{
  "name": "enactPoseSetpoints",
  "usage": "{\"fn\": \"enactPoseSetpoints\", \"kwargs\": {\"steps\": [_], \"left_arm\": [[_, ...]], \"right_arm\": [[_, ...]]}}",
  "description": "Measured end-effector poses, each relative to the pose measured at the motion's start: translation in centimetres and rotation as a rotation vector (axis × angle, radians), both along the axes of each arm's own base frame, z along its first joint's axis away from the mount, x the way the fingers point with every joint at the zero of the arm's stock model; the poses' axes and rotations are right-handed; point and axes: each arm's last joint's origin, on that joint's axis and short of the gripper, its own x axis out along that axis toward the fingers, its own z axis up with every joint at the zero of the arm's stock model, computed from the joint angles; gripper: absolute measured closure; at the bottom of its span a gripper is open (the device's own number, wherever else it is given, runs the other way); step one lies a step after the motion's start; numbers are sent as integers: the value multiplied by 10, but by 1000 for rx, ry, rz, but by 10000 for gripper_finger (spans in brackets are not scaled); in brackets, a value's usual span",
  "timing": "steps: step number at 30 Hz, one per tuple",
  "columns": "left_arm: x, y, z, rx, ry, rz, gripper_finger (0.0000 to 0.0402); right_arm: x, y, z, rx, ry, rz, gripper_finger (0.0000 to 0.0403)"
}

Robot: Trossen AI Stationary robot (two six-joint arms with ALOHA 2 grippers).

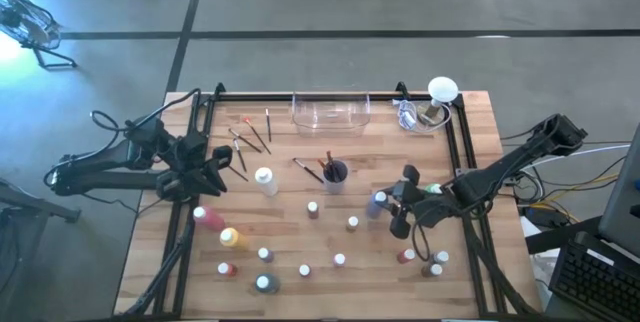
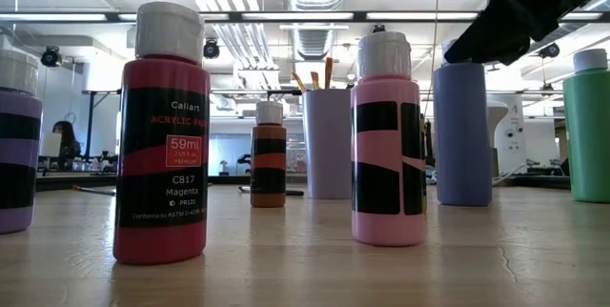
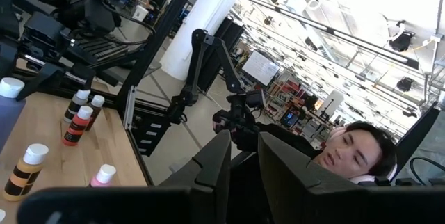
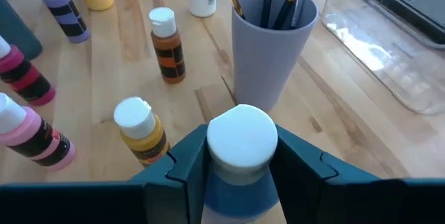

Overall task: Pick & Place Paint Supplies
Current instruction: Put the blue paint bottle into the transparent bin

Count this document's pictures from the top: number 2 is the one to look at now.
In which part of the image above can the large blue paint bottle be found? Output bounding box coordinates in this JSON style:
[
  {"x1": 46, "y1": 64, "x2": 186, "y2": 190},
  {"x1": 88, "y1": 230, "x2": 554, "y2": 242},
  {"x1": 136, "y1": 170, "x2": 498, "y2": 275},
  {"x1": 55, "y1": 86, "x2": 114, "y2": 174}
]
[{"x1": 432, "y1": 38, "x2": 494, "y2": 207}]

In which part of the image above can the large green paint bottle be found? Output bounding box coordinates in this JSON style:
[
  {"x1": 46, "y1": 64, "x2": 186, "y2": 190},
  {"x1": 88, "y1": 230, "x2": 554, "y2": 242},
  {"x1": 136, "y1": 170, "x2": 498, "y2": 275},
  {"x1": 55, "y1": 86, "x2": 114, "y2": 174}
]
[{"x1": 561, "y1": 48, "x2": 610, "y2": 204}]

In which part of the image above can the lavender plastic cup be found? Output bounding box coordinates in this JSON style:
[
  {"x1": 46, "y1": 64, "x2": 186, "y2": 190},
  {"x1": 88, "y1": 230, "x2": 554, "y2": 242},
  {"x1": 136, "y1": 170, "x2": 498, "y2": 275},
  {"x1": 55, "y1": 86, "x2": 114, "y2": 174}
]
[{"x1": 302, "y1": 88, "x2": 353, "y2": 200}]

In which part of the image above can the small brown paint bottle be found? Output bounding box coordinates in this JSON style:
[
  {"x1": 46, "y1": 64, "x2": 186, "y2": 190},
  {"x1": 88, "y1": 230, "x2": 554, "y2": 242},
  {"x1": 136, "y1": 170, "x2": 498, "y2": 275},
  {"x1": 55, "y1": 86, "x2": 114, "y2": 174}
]
[{"x1": 249, "y1": 100, "x2": 289, "y2": 209}]

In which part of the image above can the small pink paint bottle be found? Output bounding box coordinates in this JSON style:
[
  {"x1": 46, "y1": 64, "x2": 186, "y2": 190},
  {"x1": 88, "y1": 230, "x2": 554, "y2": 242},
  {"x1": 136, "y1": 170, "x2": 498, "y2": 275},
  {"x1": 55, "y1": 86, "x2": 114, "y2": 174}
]
[{"x1": 350, "y1": 31, "x2": 429, "y2": 248}]

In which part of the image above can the small lavender paint bottle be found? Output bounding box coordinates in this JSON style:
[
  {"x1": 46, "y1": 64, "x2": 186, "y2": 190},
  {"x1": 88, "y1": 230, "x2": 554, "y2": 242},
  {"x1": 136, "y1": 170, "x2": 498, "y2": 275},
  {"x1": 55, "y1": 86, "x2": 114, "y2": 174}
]
[{"x1": 0, "y1": 48, "x2": 44, "y2": 235}]

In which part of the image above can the small magenta paint bottle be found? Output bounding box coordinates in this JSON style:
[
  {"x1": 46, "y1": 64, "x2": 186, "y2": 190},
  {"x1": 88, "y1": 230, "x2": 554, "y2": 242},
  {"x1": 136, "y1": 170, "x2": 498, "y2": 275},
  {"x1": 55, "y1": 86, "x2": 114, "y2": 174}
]
[{"x1": 112, "y1": 1, "x2": 212, "y2": 266}]

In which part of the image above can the white mushroom lamp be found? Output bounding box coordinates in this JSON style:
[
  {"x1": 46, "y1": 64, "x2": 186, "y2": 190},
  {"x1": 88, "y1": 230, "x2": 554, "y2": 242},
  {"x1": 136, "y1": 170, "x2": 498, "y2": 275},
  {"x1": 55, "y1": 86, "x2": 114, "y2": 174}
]
[{"x1": 486, "y1": 100, "x2": 510, "y2": 178}]

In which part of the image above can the white printed column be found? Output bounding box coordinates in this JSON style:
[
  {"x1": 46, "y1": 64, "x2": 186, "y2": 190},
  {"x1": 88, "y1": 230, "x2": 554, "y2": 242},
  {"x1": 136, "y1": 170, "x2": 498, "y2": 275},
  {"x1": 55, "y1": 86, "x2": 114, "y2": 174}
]
[{"x1": 495, "y1": 92, "x2": 528, "y2": 175}]

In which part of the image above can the black linear ceiling light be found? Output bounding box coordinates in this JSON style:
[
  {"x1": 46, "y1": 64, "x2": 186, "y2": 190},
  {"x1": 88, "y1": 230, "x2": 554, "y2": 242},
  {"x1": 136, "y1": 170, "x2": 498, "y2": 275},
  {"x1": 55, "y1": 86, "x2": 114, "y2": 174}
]
[{"x1": 0, "y1": 10, "x2": 610, "y2": 24}]

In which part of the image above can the person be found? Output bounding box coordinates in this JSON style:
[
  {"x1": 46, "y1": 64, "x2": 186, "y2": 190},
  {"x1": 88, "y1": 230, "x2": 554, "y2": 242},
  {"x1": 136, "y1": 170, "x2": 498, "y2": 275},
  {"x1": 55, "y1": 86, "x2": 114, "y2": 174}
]
[{"x1": 51, "y1": 119, "x2": 83, "y2": 171}]

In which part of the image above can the silver ceiling air duct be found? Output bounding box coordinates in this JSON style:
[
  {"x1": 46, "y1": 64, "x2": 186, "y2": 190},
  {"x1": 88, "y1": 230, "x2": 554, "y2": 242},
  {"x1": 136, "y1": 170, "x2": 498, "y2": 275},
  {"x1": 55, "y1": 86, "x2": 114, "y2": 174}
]
[{"x1": 281, "y1": 0, "x2": 350, "y2": 60}]

